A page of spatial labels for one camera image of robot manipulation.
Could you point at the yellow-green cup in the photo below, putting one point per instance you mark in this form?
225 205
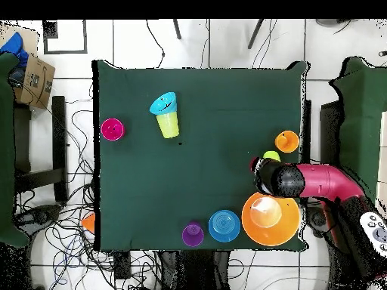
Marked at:
168 127

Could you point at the person's foot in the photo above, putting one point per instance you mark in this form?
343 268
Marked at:
328 22

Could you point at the white box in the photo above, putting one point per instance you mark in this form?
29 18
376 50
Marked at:
382 166

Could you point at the large yellow bowl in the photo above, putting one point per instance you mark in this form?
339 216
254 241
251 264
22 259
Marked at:
270 234

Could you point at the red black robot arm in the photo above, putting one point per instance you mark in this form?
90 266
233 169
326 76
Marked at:
326 181

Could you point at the dark green tablecloth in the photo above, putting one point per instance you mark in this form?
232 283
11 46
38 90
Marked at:
145 181

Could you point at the purple cup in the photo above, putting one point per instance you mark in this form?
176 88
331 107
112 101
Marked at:
193 235

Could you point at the orange cup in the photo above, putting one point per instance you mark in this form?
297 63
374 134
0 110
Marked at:
287 141

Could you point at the dark chair leg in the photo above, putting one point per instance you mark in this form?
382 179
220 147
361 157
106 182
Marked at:
177 29
255 33

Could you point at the blue bowl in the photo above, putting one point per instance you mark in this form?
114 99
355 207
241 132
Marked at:
224 226

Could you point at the black chair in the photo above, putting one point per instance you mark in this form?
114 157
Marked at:
329 136

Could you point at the black stand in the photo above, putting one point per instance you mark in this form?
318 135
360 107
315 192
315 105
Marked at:
59 148

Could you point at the orange bowl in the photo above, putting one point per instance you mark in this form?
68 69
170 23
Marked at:
89 222

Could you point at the green cloth covered table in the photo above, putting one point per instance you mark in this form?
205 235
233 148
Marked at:
6 151
362 120

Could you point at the cyan bowl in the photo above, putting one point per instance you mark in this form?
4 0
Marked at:
161 104

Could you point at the black floor frame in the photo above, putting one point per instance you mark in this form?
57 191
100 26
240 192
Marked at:
50 30

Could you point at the green cup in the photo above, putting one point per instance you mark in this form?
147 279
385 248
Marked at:
271 155

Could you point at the pink cup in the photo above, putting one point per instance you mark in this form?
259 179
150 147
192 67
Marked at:
112 129

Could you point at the printed cardboard box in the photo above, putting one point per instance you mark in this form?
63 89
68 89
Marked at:
36 84

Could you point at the blue cloth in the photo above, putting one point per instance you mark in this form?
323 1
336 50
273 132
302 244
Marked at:
13 46

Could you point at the grey floor device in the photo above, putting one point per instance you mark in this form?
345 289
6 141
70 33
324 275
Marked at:
39 216
316 219

